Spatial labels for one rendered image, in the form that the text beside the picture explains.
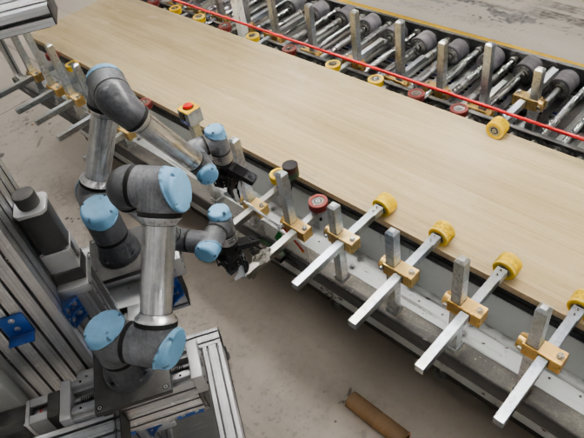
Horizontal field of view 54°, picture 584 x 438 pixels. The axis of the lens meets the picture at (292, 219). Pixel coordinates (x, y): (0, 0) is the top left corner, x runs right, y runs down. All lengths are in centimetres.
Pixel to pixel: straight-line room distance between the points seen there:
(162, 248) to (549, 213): 140
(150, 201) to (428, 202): 115
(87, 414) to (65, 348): 21
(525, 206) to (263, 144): 114
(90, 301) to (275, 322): 141
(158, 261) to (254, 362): 151
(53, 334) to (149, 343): 39
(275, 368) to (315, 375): 21
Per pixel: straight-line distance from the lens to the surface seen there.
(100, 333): 163
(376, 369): 286
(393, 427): 264
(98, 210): 199
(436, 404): 278
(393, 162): 245
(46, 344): 190
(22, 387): 207
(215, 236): 185
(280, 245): 221
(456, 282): 180
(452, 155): 248
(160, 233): 152
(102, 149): 200
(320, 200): 229
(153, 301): 155
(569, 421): 204
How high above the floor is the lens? 247
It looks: 44 degrees down
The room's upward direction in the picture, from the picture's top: 11 degrees counter-clockwise
